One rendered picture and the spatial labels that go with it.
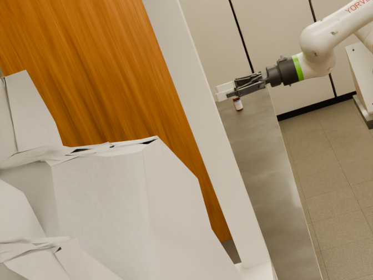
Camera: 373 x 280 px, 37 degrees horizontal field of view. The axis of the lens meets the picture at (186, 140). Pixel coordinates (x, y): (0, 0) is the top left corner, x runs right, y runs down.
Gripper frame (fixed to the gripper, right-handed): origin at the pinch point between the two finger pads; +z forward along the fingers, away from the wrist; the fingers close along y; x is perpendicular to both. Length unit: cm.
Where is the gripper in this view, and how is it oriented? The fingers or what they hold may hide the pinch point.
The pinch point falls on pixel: (223, 91)
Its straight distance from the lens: 199.5
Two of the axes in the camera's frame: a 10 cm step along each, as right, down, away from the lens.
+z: -9.4, 2.9, 1.7
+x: 3.4, 8.8, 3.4
